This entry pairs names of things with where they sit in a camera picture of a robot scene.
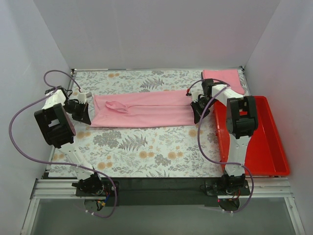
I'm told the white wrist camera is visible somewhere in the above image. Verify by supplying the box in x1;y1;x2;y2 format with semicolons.
77;92;92;103
186;89;201;102

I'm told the red plastic bin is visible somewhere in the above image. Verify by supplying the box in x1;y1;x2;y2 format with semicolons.
213;96;290;176

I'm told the folded pink t shirt stack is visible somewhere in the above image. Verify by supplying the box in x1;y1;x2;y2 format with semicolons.
201;69;245;95

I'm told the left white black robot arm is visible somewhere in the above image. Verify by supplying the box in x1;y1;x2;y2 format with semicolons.
34;86;104;195

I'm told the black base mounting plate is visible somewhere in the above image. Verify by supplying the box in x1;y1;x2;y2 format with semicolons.
75;177;250;207

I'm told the floral patterned table mat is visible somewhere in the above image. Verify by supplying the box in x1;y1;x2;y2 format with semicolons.
48;70;250;178

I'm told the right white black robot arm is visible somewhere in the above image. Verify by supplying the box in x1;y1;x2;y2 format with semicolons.
186;79;258;192

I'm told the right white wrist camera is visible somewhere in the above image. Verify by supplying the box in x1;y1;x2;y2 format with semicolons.
186;89;201;102

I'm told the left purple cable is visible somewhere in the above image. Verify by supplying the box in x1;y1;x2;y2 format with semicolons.
8;70;119;218

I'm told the purple cable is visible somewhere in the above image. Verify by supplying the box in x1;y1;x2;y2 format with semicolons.
186;78;256;214
8;70;119;218

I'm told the aluminium frame rail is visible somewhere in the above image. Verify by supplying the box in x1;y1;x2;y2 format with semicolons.
21;178;305;235

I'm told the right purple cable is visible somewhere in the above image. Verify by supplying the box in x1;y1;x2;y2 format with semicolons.
186;78;256;214

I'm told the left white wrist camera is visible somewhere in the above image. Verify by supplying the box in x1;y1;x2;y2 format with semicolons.
77;92;92;103

